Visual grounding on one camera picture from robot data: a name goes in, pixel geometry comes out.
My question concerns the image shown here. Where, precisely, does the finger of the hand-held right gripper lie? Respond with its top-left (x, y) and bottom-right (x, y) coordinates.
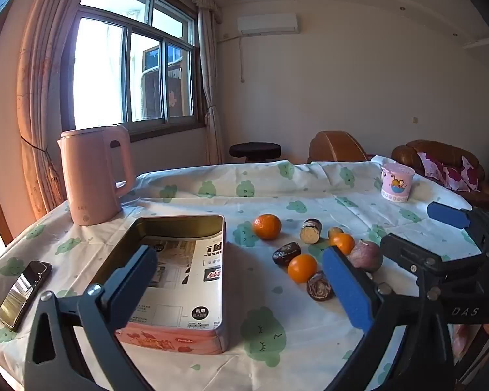
top-left (380, 233), bottom-right (489, 290)
top-left (426, 201), bottom-right (489, 253)

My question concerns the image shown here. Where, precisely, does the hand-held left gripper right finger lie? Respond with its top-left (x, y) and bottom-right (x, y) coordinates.
top-left (321, 245), bottom-right (453, 391)

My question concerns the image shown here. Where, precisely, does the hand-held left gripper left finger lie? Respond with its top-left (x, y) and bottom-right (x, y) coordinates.
top-left (24, 245), bottom-right (159, 391)

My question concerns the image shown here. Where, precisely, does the striped dark stuffed date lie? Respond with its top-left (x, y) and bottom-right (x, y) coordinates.
top-left (307, 271), bottom-right (335, 302)

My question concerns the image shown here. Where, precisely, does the purple passion fruit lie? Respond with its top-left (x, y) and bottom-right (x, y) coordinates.
top-left (346, 240), bottom-right (384, 273)

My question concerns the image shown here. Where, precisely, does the small smooth orange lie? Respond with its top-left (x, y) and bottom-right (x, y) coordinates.
top-left (329, 233), bottom-right (355, 256)

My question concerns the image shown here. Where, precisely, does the brown cut kiwi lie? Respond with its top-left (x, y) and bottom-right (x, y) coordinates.
top-left (300, 219), bottom-right (323, 245)

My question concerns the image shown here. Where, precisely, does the pink metal tin box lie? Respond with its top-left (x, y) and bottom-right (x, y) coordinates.
top-left (90, 214), bottom-right (229, 355)

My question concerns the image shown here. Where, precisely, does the glossy dark stuffed date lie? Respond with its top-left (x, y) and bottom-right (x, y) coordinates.
top-left (272, 243), bottom-right (301, 265)

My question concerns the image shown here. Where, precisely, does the rough-skinned mandarin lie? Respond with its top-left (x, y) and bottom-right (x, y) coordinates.
top-left (253, 214), bottom-right (282, 240)

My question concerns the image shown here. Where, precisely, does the pink cartoon cup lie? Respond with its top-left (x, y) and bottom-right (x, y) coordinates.
top-left (381, 162), bottom-right (416, 203)

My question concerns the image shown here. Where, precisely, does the brown leather sofa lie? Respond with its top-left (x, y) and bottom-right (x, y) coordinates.
top-left (391, 140), bottom-right (489, 212)

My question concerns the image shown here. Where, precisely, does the black smartphone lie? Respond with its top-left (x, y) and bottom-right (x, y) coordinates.
top-left (0, 261), bottom-right (53, 332)

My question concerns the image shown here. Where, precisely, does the pink electric kettle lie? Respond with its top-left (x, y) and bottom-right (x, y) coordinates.
top-left (57, 124), bottom-right (137, 226)

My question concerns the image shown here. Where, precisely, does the white tablecloth green print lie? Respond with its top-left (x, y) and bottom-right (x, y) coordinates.
top-left (0, 157), bottom-right (489, 391)

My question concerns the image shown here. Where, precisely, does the brown leather armchair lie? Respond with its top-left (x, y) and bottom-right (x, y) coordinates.
top-left (308, 131), bottom-right (373, 164)

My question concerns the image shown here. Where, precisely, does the black round stool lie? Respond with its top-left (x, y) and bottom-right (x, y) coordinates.
top-left (229, 142), bottom-right (282, 164)

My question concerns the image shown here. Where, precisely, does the beige patterned curtain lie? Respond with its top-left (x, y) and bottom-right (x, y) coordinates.
top-left (17, 0), bottom-right (107, 221)
top-left (196, 6), bottom-right (225, 164)

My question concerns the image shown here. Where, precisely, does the sliding glass window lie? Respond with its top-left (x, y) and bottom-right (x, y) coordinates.
top-left (61, 0), bottom-right (200, 131)

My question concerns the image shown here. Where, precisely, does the white air conditioner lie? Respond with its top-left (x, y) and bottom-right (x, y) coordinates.
top-left (237, 13), bottom-right (299, 35)

